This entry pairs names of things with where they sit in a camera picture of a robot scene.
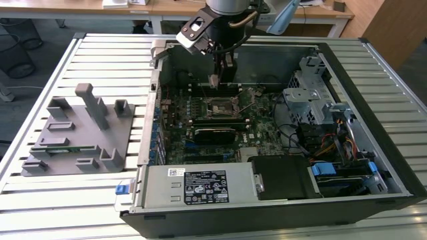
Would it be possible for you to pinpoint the green motherboard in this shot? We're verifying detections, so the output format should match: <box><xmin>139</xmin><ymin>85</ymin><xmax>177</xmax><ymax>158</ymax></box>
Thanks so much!
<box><xmin>158</xmin><ymin>84</ymin><xmax>302</xmax><ymax>166</ymax></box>

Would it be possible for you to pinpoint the pale blue teach pendant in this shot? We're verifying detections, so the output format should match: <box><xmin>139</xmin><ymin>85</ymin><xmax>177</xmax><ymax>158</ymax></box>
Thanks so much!
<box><xmin>265</xmin><ymin>0</ymin><xmax>300</xmax><ymax>35</ymax></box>

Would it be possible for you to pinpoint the black RAM slot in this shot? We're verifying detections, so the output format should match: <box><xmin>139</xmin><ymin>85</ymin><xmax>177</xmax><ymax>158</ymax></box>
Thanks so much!
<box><xmin>191</xmin><ymin>121</ymin><xmax>250</xmax><ymax>125</ymax></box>
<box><xmin>190</xmin><ymin>118</ymin><xmax>250</xmax><ymax>123</ymax></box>
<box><xmin>186</xmin><ymin>84</ymin><xmax>244</xmax><ymax>88</ymax></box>
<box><xmin>187</xmin><ymin>90</ymin><xmax>244</xmax><ymax>94</ymax></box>
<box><xmin>191</xmin><ymin>123</ymin><xmax>250</xmax><ymax>128</ymax></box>
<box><xmin>187</xmin><ymin>93</ymin><xmax>244</xmax><ymax>97</ymax></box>
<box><xmin>191</xmin><ymin>126</ymin><xmax>250</xmax><ymax>130</ymax></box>
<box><xmin>186</xmin><ymin>87</ymin><xmax>244</xmax><ymax>91</ymax></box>

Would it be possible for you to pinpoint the black expansion slot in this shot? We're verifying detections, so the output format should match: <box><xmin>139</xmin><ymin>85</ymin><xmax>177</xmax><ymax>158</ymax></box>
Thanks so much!
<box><xmin>183</xmin><ymin>154</ymin><xmax>225</xmax><ymax>162</ymax></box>

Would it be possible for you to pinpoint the silver heatsink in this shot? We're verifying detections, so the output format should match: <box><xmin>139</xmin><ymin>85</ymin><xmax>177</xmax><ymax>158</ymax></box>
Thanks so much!
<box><xmin>238</xmin><ymin>146</ymin><xmax>260</xmax><ymax>161</ymax></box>

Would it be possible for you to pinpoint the green RAM stick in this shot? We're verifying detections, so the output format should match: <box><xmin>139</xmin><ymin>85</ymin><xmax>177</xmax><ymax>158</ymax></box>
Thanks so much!
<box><xmin>30</xmin><ymin>145</ymin><xmax>101</xmax><ymax>154</ymax></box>

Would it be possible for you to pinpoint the wire locking lever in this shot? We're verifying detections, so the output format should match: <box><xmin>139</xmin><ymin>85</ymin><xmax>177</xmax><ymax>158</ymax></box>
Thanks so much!
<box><xmin>196</xmin><ymin>80</ymin><xmax>210</xmax><ymax>100</ymax></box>

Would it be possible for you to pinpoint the metal socket cover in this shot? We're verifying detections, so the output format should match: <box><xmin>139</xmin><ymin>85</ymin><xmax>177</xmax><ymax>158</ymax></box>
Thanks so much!
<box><xmin>232</xmin><ymin>86</ymin><xmax>260</xmax><ymax>116</ymax></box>

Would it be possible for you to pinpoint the small blue plastic latch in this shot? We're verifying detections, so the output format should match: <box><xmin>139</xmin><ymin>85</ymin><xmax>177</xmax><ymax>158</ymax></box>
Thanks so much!
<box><xmin>365</xmin><ymin>161</ymin><xmax>378</xmax><ymax>177</ymax></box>

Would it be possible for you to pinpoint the grey floor object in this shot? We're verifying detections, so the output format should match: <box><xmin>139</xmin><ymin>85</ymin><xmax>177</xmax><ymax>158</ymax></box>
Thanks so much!
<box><xmin>0</xmin><ymin>82</ymin><xmax>15</xmax><ymax>103</ymax></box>

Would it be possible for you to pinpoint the silver power supply unit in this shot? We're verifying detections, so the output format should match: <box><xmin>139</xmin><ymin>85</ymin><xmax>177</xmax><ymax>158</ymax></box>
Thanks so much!
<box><xmin>130</xmin><ymin>162</ymin><xmax>264</xmax><ymax>210</ymax></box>

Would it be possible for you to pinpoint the wooden desk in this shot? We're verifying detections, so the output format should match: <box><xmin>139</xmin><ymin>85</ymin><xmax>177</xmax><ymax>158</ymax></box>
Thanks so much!
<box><xmin>0</xmin><ymin>0</ymin><xmax>356</xmax><ymax>38</ymax></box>

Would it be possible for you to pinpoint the black PC case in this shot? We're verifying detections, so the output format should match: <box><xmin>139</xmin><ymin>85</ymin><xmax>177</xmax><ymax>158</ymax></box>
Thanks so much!
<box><xmin>118</xmin><ymin>37</ymin><xmax>427</xmax><ymax>240</ymax></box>

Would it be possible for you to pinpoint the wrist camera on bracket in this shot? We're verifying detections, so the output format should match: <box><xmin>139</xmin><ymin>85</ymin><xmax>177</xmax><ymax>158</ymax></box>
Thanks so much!
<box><xmin>174</xmin><ymin>8</ymin><xmax>221</xmax><ymax>55</ymax></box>

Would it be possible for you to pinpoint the black mesh bin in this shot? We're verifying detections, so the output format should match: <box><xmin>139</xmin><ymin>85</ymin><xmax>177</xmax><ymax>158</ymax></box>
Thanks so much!
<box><xmin>0</xmin><ymin>34</ymin><xmax>37</xmax><ymax>79</ymax></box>
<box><xmin>0</xmin><ymin>18</ymin><xmax>43</xmax><ymax>51</ymax></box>

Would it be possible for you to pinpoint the silver disk bay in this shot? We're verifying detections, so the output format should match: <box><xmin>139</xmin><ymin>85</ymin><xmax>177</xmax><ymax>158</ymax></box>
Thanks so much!
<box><xmin>308</xmin><ymin>159</ymin><xmax>390</xmax><ymax>198</ymax></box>

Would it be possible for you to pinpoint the blue case release latch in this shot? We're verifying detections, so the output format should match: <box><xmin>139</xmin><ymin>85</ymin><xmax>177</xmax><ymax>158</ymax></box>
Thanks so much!
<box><xmin>113</xmin><ymin>183</ymin><xmax>130</xmax><ymax>196</ymax></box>

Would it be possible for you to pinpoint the silver-topped CPU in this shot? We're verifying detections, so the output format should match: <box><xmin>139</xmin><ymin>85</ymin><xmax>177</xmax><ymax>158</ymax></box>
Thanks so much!
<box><xmin>206</xmin><ymin>73</ymin><xmax>220</xmax><ymax>90</ymax></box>

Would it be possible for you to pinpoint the grey parts rack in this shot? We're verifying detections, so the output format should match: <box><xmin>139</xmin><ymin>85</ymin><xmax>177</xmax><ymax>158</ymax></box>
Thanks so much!
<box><xmin>19</xmin><ymin>83</ymin><xmax>137</xmax><ymax>178</ymax></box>

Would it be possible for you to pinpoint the CPU socket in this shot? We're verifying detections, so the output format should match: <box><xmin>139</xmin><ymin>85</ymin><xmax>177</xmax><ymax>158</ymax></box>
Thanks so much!
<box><xmin>201</xmin><ymin>96</ymin><xmax>244</xmax><ymax>119</ymax></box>

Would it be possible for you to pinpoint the brass-coloured cable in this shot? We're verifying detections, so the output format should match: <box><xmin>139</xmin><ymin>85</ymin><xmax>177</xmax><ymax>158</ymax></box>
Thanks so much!
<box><xmin>226</xmin><ymin>10</ymin><xmax>260</xmax><ymax>29</ymax></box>

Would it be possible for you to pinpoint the silver drive cage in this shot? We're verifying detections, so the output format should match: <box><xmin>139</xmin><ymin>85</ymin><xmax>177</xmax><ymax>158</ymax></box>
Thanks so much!
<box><xmin>281</xmin><ymin>56</ymin><xmax>354</xmax><ymax>126</ymax></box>

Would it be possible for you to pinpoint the wooden cabinet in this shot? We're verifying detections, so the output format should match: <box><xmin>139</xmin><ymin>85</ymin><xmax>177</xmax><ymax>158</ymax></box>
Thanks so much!
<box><xmin>341</xmin><ymin>0</ymin><xmax>427</xmax><ymax>71</ymax></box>

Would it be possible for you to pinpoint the coloured wire bundle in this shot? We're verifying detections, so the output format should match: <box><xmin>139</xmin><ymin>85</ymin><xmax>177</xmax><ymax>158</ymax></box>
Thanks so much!
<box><xmin>305</xmin><ymin>132</ymin><xmax>357</xmax><ymax>162</ymax></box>

